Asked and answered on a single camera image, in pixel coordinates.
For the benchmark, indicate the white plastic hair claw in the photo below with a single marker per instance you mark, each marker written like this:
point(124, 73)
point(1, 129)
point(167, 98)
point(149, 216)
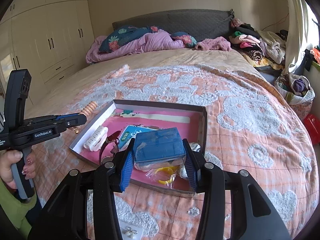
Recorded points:
point(95, 142)

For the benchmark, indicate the bag of clothes on floor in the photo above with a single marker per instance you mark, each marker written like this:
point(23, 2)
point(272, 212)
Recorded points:
point(297, 92)

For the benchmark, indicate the silver foil packet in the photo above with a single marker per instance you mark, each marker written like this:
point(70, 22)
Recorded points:
point(195, 146)

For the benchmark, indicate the green sleeve forearm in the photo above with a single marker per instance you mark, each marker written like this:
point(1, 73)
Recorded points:
point(20, 214)

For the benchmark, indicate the pearl bow earrings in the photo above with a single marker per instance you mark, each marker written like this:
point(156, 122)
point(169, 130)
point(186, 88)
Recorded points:
point(130, 232)

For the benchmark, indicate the pink fuzzy garment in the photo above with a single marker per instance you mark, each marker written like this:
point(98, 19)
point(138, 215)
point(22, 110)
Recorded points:
point(219, 43)

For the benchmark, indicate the clothes on window sill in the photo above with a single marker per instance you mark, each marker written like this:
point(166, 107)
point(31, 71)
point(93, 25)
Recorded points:
point(311, 58)

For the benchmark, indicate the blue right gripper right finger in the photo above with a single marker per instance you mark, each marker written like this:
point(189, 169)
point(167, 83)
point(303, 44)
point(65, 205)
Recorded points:
point(192, 166)

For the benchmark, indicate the red container on floor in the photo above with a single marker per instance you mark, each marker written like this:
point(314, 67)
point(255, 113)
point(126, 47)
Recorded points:
point(312, 125)

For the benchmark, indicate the dark floral pillow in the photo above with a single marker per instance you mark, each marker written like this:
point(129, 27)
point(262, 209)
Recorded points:
point(128, 33)

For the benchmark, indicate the pile of clothes on bed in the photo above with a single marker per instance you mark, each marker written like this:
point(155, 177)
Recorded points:
point(263, 50)

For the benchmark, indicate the cream wardrobe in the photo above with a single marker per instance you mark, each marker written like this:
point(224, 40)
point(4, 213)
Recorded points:
point(50, 38)

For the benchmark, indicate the shallow cardboard box tray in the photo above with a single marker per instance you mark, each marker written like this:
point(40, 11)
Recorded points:
point(164, 179)

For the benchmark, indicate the beige bed sheet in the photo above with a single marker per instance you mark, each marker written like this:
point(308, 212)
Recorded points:
point(150, 60)

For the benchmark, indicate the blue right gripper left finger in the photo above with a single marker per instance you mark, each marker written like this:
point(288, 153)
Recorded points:
point(126, 167)

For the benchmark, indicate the pink crumpled quilt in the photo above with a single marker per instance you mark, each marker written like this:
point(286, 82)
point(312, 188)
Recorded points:
point(160, 40)

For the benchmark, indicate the dark grey headboard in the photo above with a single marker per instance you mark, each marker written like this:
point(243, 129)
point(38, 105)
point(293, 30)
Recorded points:
point(199, 23)

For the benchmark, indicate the cream window curtain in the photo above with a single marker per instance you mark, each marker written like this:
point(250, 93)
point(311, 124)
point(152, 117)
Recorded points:
point(302, 34)

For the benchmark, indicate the orange spiral hair clip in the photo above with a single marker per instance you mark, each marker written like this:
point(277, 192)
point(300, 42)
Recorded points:
point(89, 108)

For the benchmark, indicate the pink children's book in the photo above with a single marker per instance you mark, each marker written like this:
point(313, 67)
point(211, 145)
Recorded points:
point(191, 122)

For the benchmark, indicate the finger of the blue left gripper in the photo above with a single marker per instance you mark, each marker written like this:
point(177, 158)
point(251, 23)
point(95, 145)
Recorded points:
point(58, 117)
point(63, 124)

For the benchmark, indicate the blue jewelry box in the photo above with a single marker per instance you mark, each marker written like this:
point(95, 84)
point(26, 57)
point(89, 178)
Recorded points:
point(158, 148)

